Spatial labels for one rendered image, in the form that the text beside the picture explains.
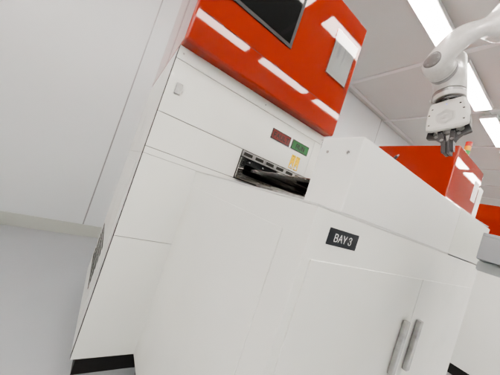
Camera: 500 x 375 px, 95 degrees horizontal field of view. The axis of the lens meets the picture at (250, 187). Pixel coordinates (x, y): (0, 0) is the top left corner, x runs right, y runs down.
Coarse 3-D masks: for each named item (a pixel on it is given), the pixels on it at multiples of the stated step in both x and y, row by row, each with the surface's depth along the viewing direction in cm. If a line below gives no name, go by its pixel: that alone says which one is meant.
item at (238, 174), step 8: (240, 160) 98; (248, 160) 99; (240, 168) 98; (256, 168) 102; (264, 168) 104; (240, 176) 99; (248, 176) 101; (256, 184) 103; (264, 184) 106; (288, 192) 114
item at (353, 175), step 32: (320, 160) 47; (352, 160) 41; (384, 160) 44; (320, 192) 45; (352, 192) 41; (384, 192) 46; (416, 192) 53; (384, 224) 48; (416, 224) 55; (448, 224) 66
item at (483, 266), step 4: (480, 260) 45; (480, 264) 44; (484, 264) 44; (488, 264) 43; (492, 264) 42; (476, 268) 45; (480, 268) 44; (484, 268) 43; (488, 268) 43; (492, 268) 42; (496, 268) 41; (484, 272) 43; (488, 272) 42; (492, 272) 42; (496, 272) 41; (496, 276) 41
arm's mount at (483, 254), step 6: (486, 234) 42; (492, 234) 41; (486, 240) 42; (492, 240) 41; (498, 240) 41; (480, 246) 42; (486, 246) 41; (492, 246) 41; (498, 246) 40; (480, 252) 42; (486, 252) 41; (492, 252) 41; (498, 252) 40; (480, 258) 42; (486, 258) 41; (492, 258) 40; (498, 258) 40; (498, 264) 40
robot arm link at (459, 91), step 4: (444, 88) 70; (448, 88) 69; (452, 88) 68; (456, 88) 68; (460, 88) 68; (464, 88) 68; (436, 92) 72; (440, 92) 70; (444, 92) 69; (448, 92) 69; (452, 92) 68; (456, 92) 68; (460, 92) 67; (464, 92) 68; (432, 96) 74; (436, 96) 72; (440, 96) 70; (444, 96) 70; (464, 96) 68; (432, 100) 73; (436, 100) 72
